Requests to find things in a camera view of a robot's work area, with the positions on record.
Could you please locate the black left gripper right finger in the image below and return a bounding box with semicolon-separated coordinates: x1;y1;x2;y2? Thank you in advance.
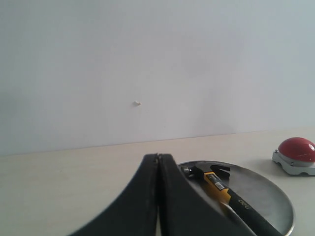
156;154;252;236

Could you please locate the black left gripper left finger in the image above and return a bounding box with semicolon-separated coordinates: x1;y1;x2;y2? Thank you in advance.
72;154;158;236

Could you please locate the black and yellow claw hammer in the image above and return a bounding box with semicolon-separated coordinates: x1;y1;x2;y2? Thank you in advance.
181;162;281;236

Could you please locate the red dome push button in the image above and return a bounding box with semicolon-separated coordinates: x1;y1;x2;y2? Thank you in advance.
272;137;315;176

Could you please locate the round stainless steel plate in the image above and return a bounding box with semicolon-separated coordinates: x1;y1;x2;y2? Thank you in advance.
178;161;295;236

